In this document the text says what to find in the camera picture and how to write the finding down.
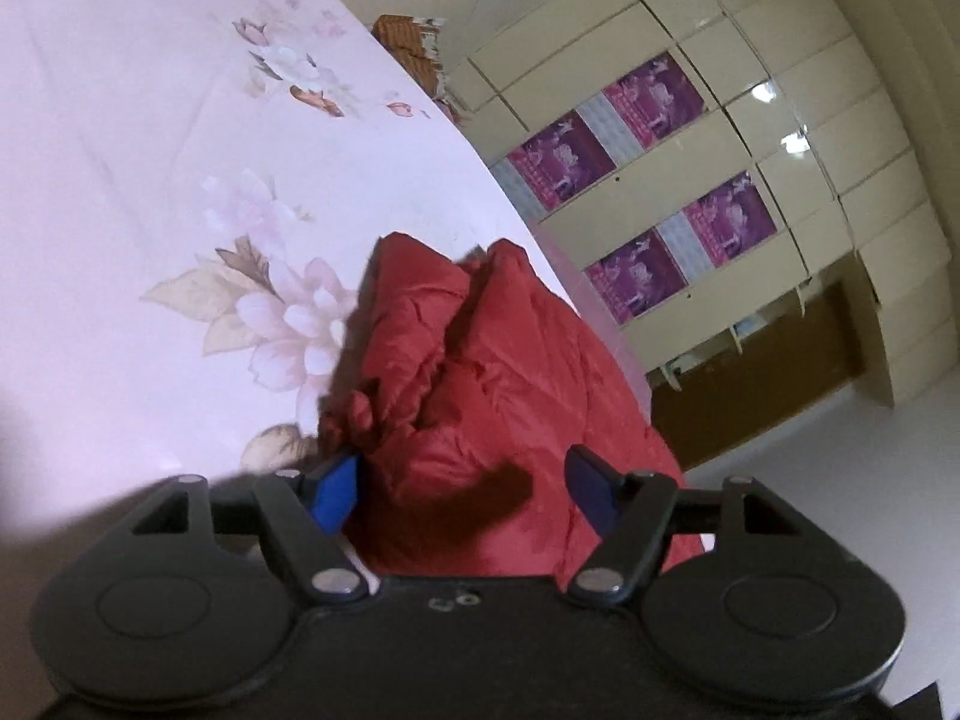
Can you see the orange woven bag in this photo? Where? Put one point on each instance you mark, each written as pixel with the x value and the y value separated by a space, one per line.
pixel 405 41

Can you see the purple wall poster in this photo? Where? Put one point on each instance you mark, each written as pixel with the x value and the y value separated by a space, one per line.
pixel 652 97
pixel 731 217
pixel 637 277
pixel 559 161

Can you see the cream open shelf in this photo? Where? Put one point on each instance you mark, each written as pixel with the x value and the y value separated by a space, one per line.
pixel 712 349

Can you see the cream wardrobe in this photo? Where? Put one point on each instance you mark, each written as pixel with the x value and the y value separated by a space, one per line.
pixel 825 127

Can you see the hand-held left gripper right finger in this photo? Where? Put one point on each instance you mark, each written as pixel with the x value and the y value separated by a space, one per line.
pixel 592 487

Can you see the red puffer jacket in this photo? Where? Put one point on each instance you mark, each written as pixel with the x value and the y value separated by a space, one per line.
pixel 487 390

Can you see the floral white bed sheet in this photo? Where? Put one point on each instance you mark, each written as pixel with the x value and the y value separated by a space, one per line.
pixel 150 165

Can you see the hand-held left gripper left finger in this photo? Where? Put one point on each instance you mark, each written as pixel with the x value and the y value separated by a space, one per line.
pixel 334 491

